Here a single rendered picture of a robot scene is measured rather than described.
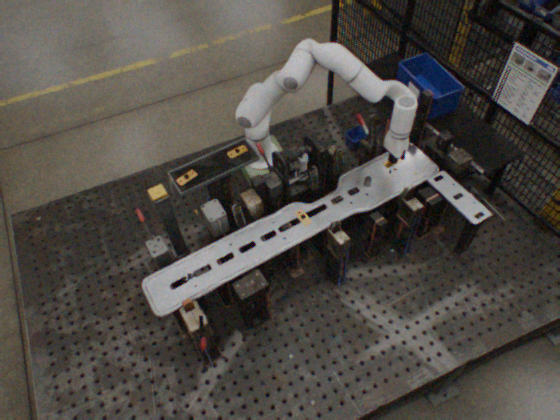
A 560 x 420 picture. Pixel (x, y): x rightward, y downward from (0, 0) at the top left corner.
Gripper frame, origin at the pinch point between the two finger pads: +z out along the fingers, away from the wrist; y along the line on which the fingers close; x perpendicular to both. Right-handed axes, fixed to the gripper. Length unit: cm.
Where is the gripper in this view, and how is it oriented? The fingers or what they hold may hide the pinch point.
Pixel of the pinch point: (393, 158)
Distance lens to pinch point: 215.7
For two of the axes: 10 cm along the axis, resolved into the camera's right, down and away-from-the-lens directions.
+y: 5.1, 6.8, -5.2
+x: 8.6, -4.3, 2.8
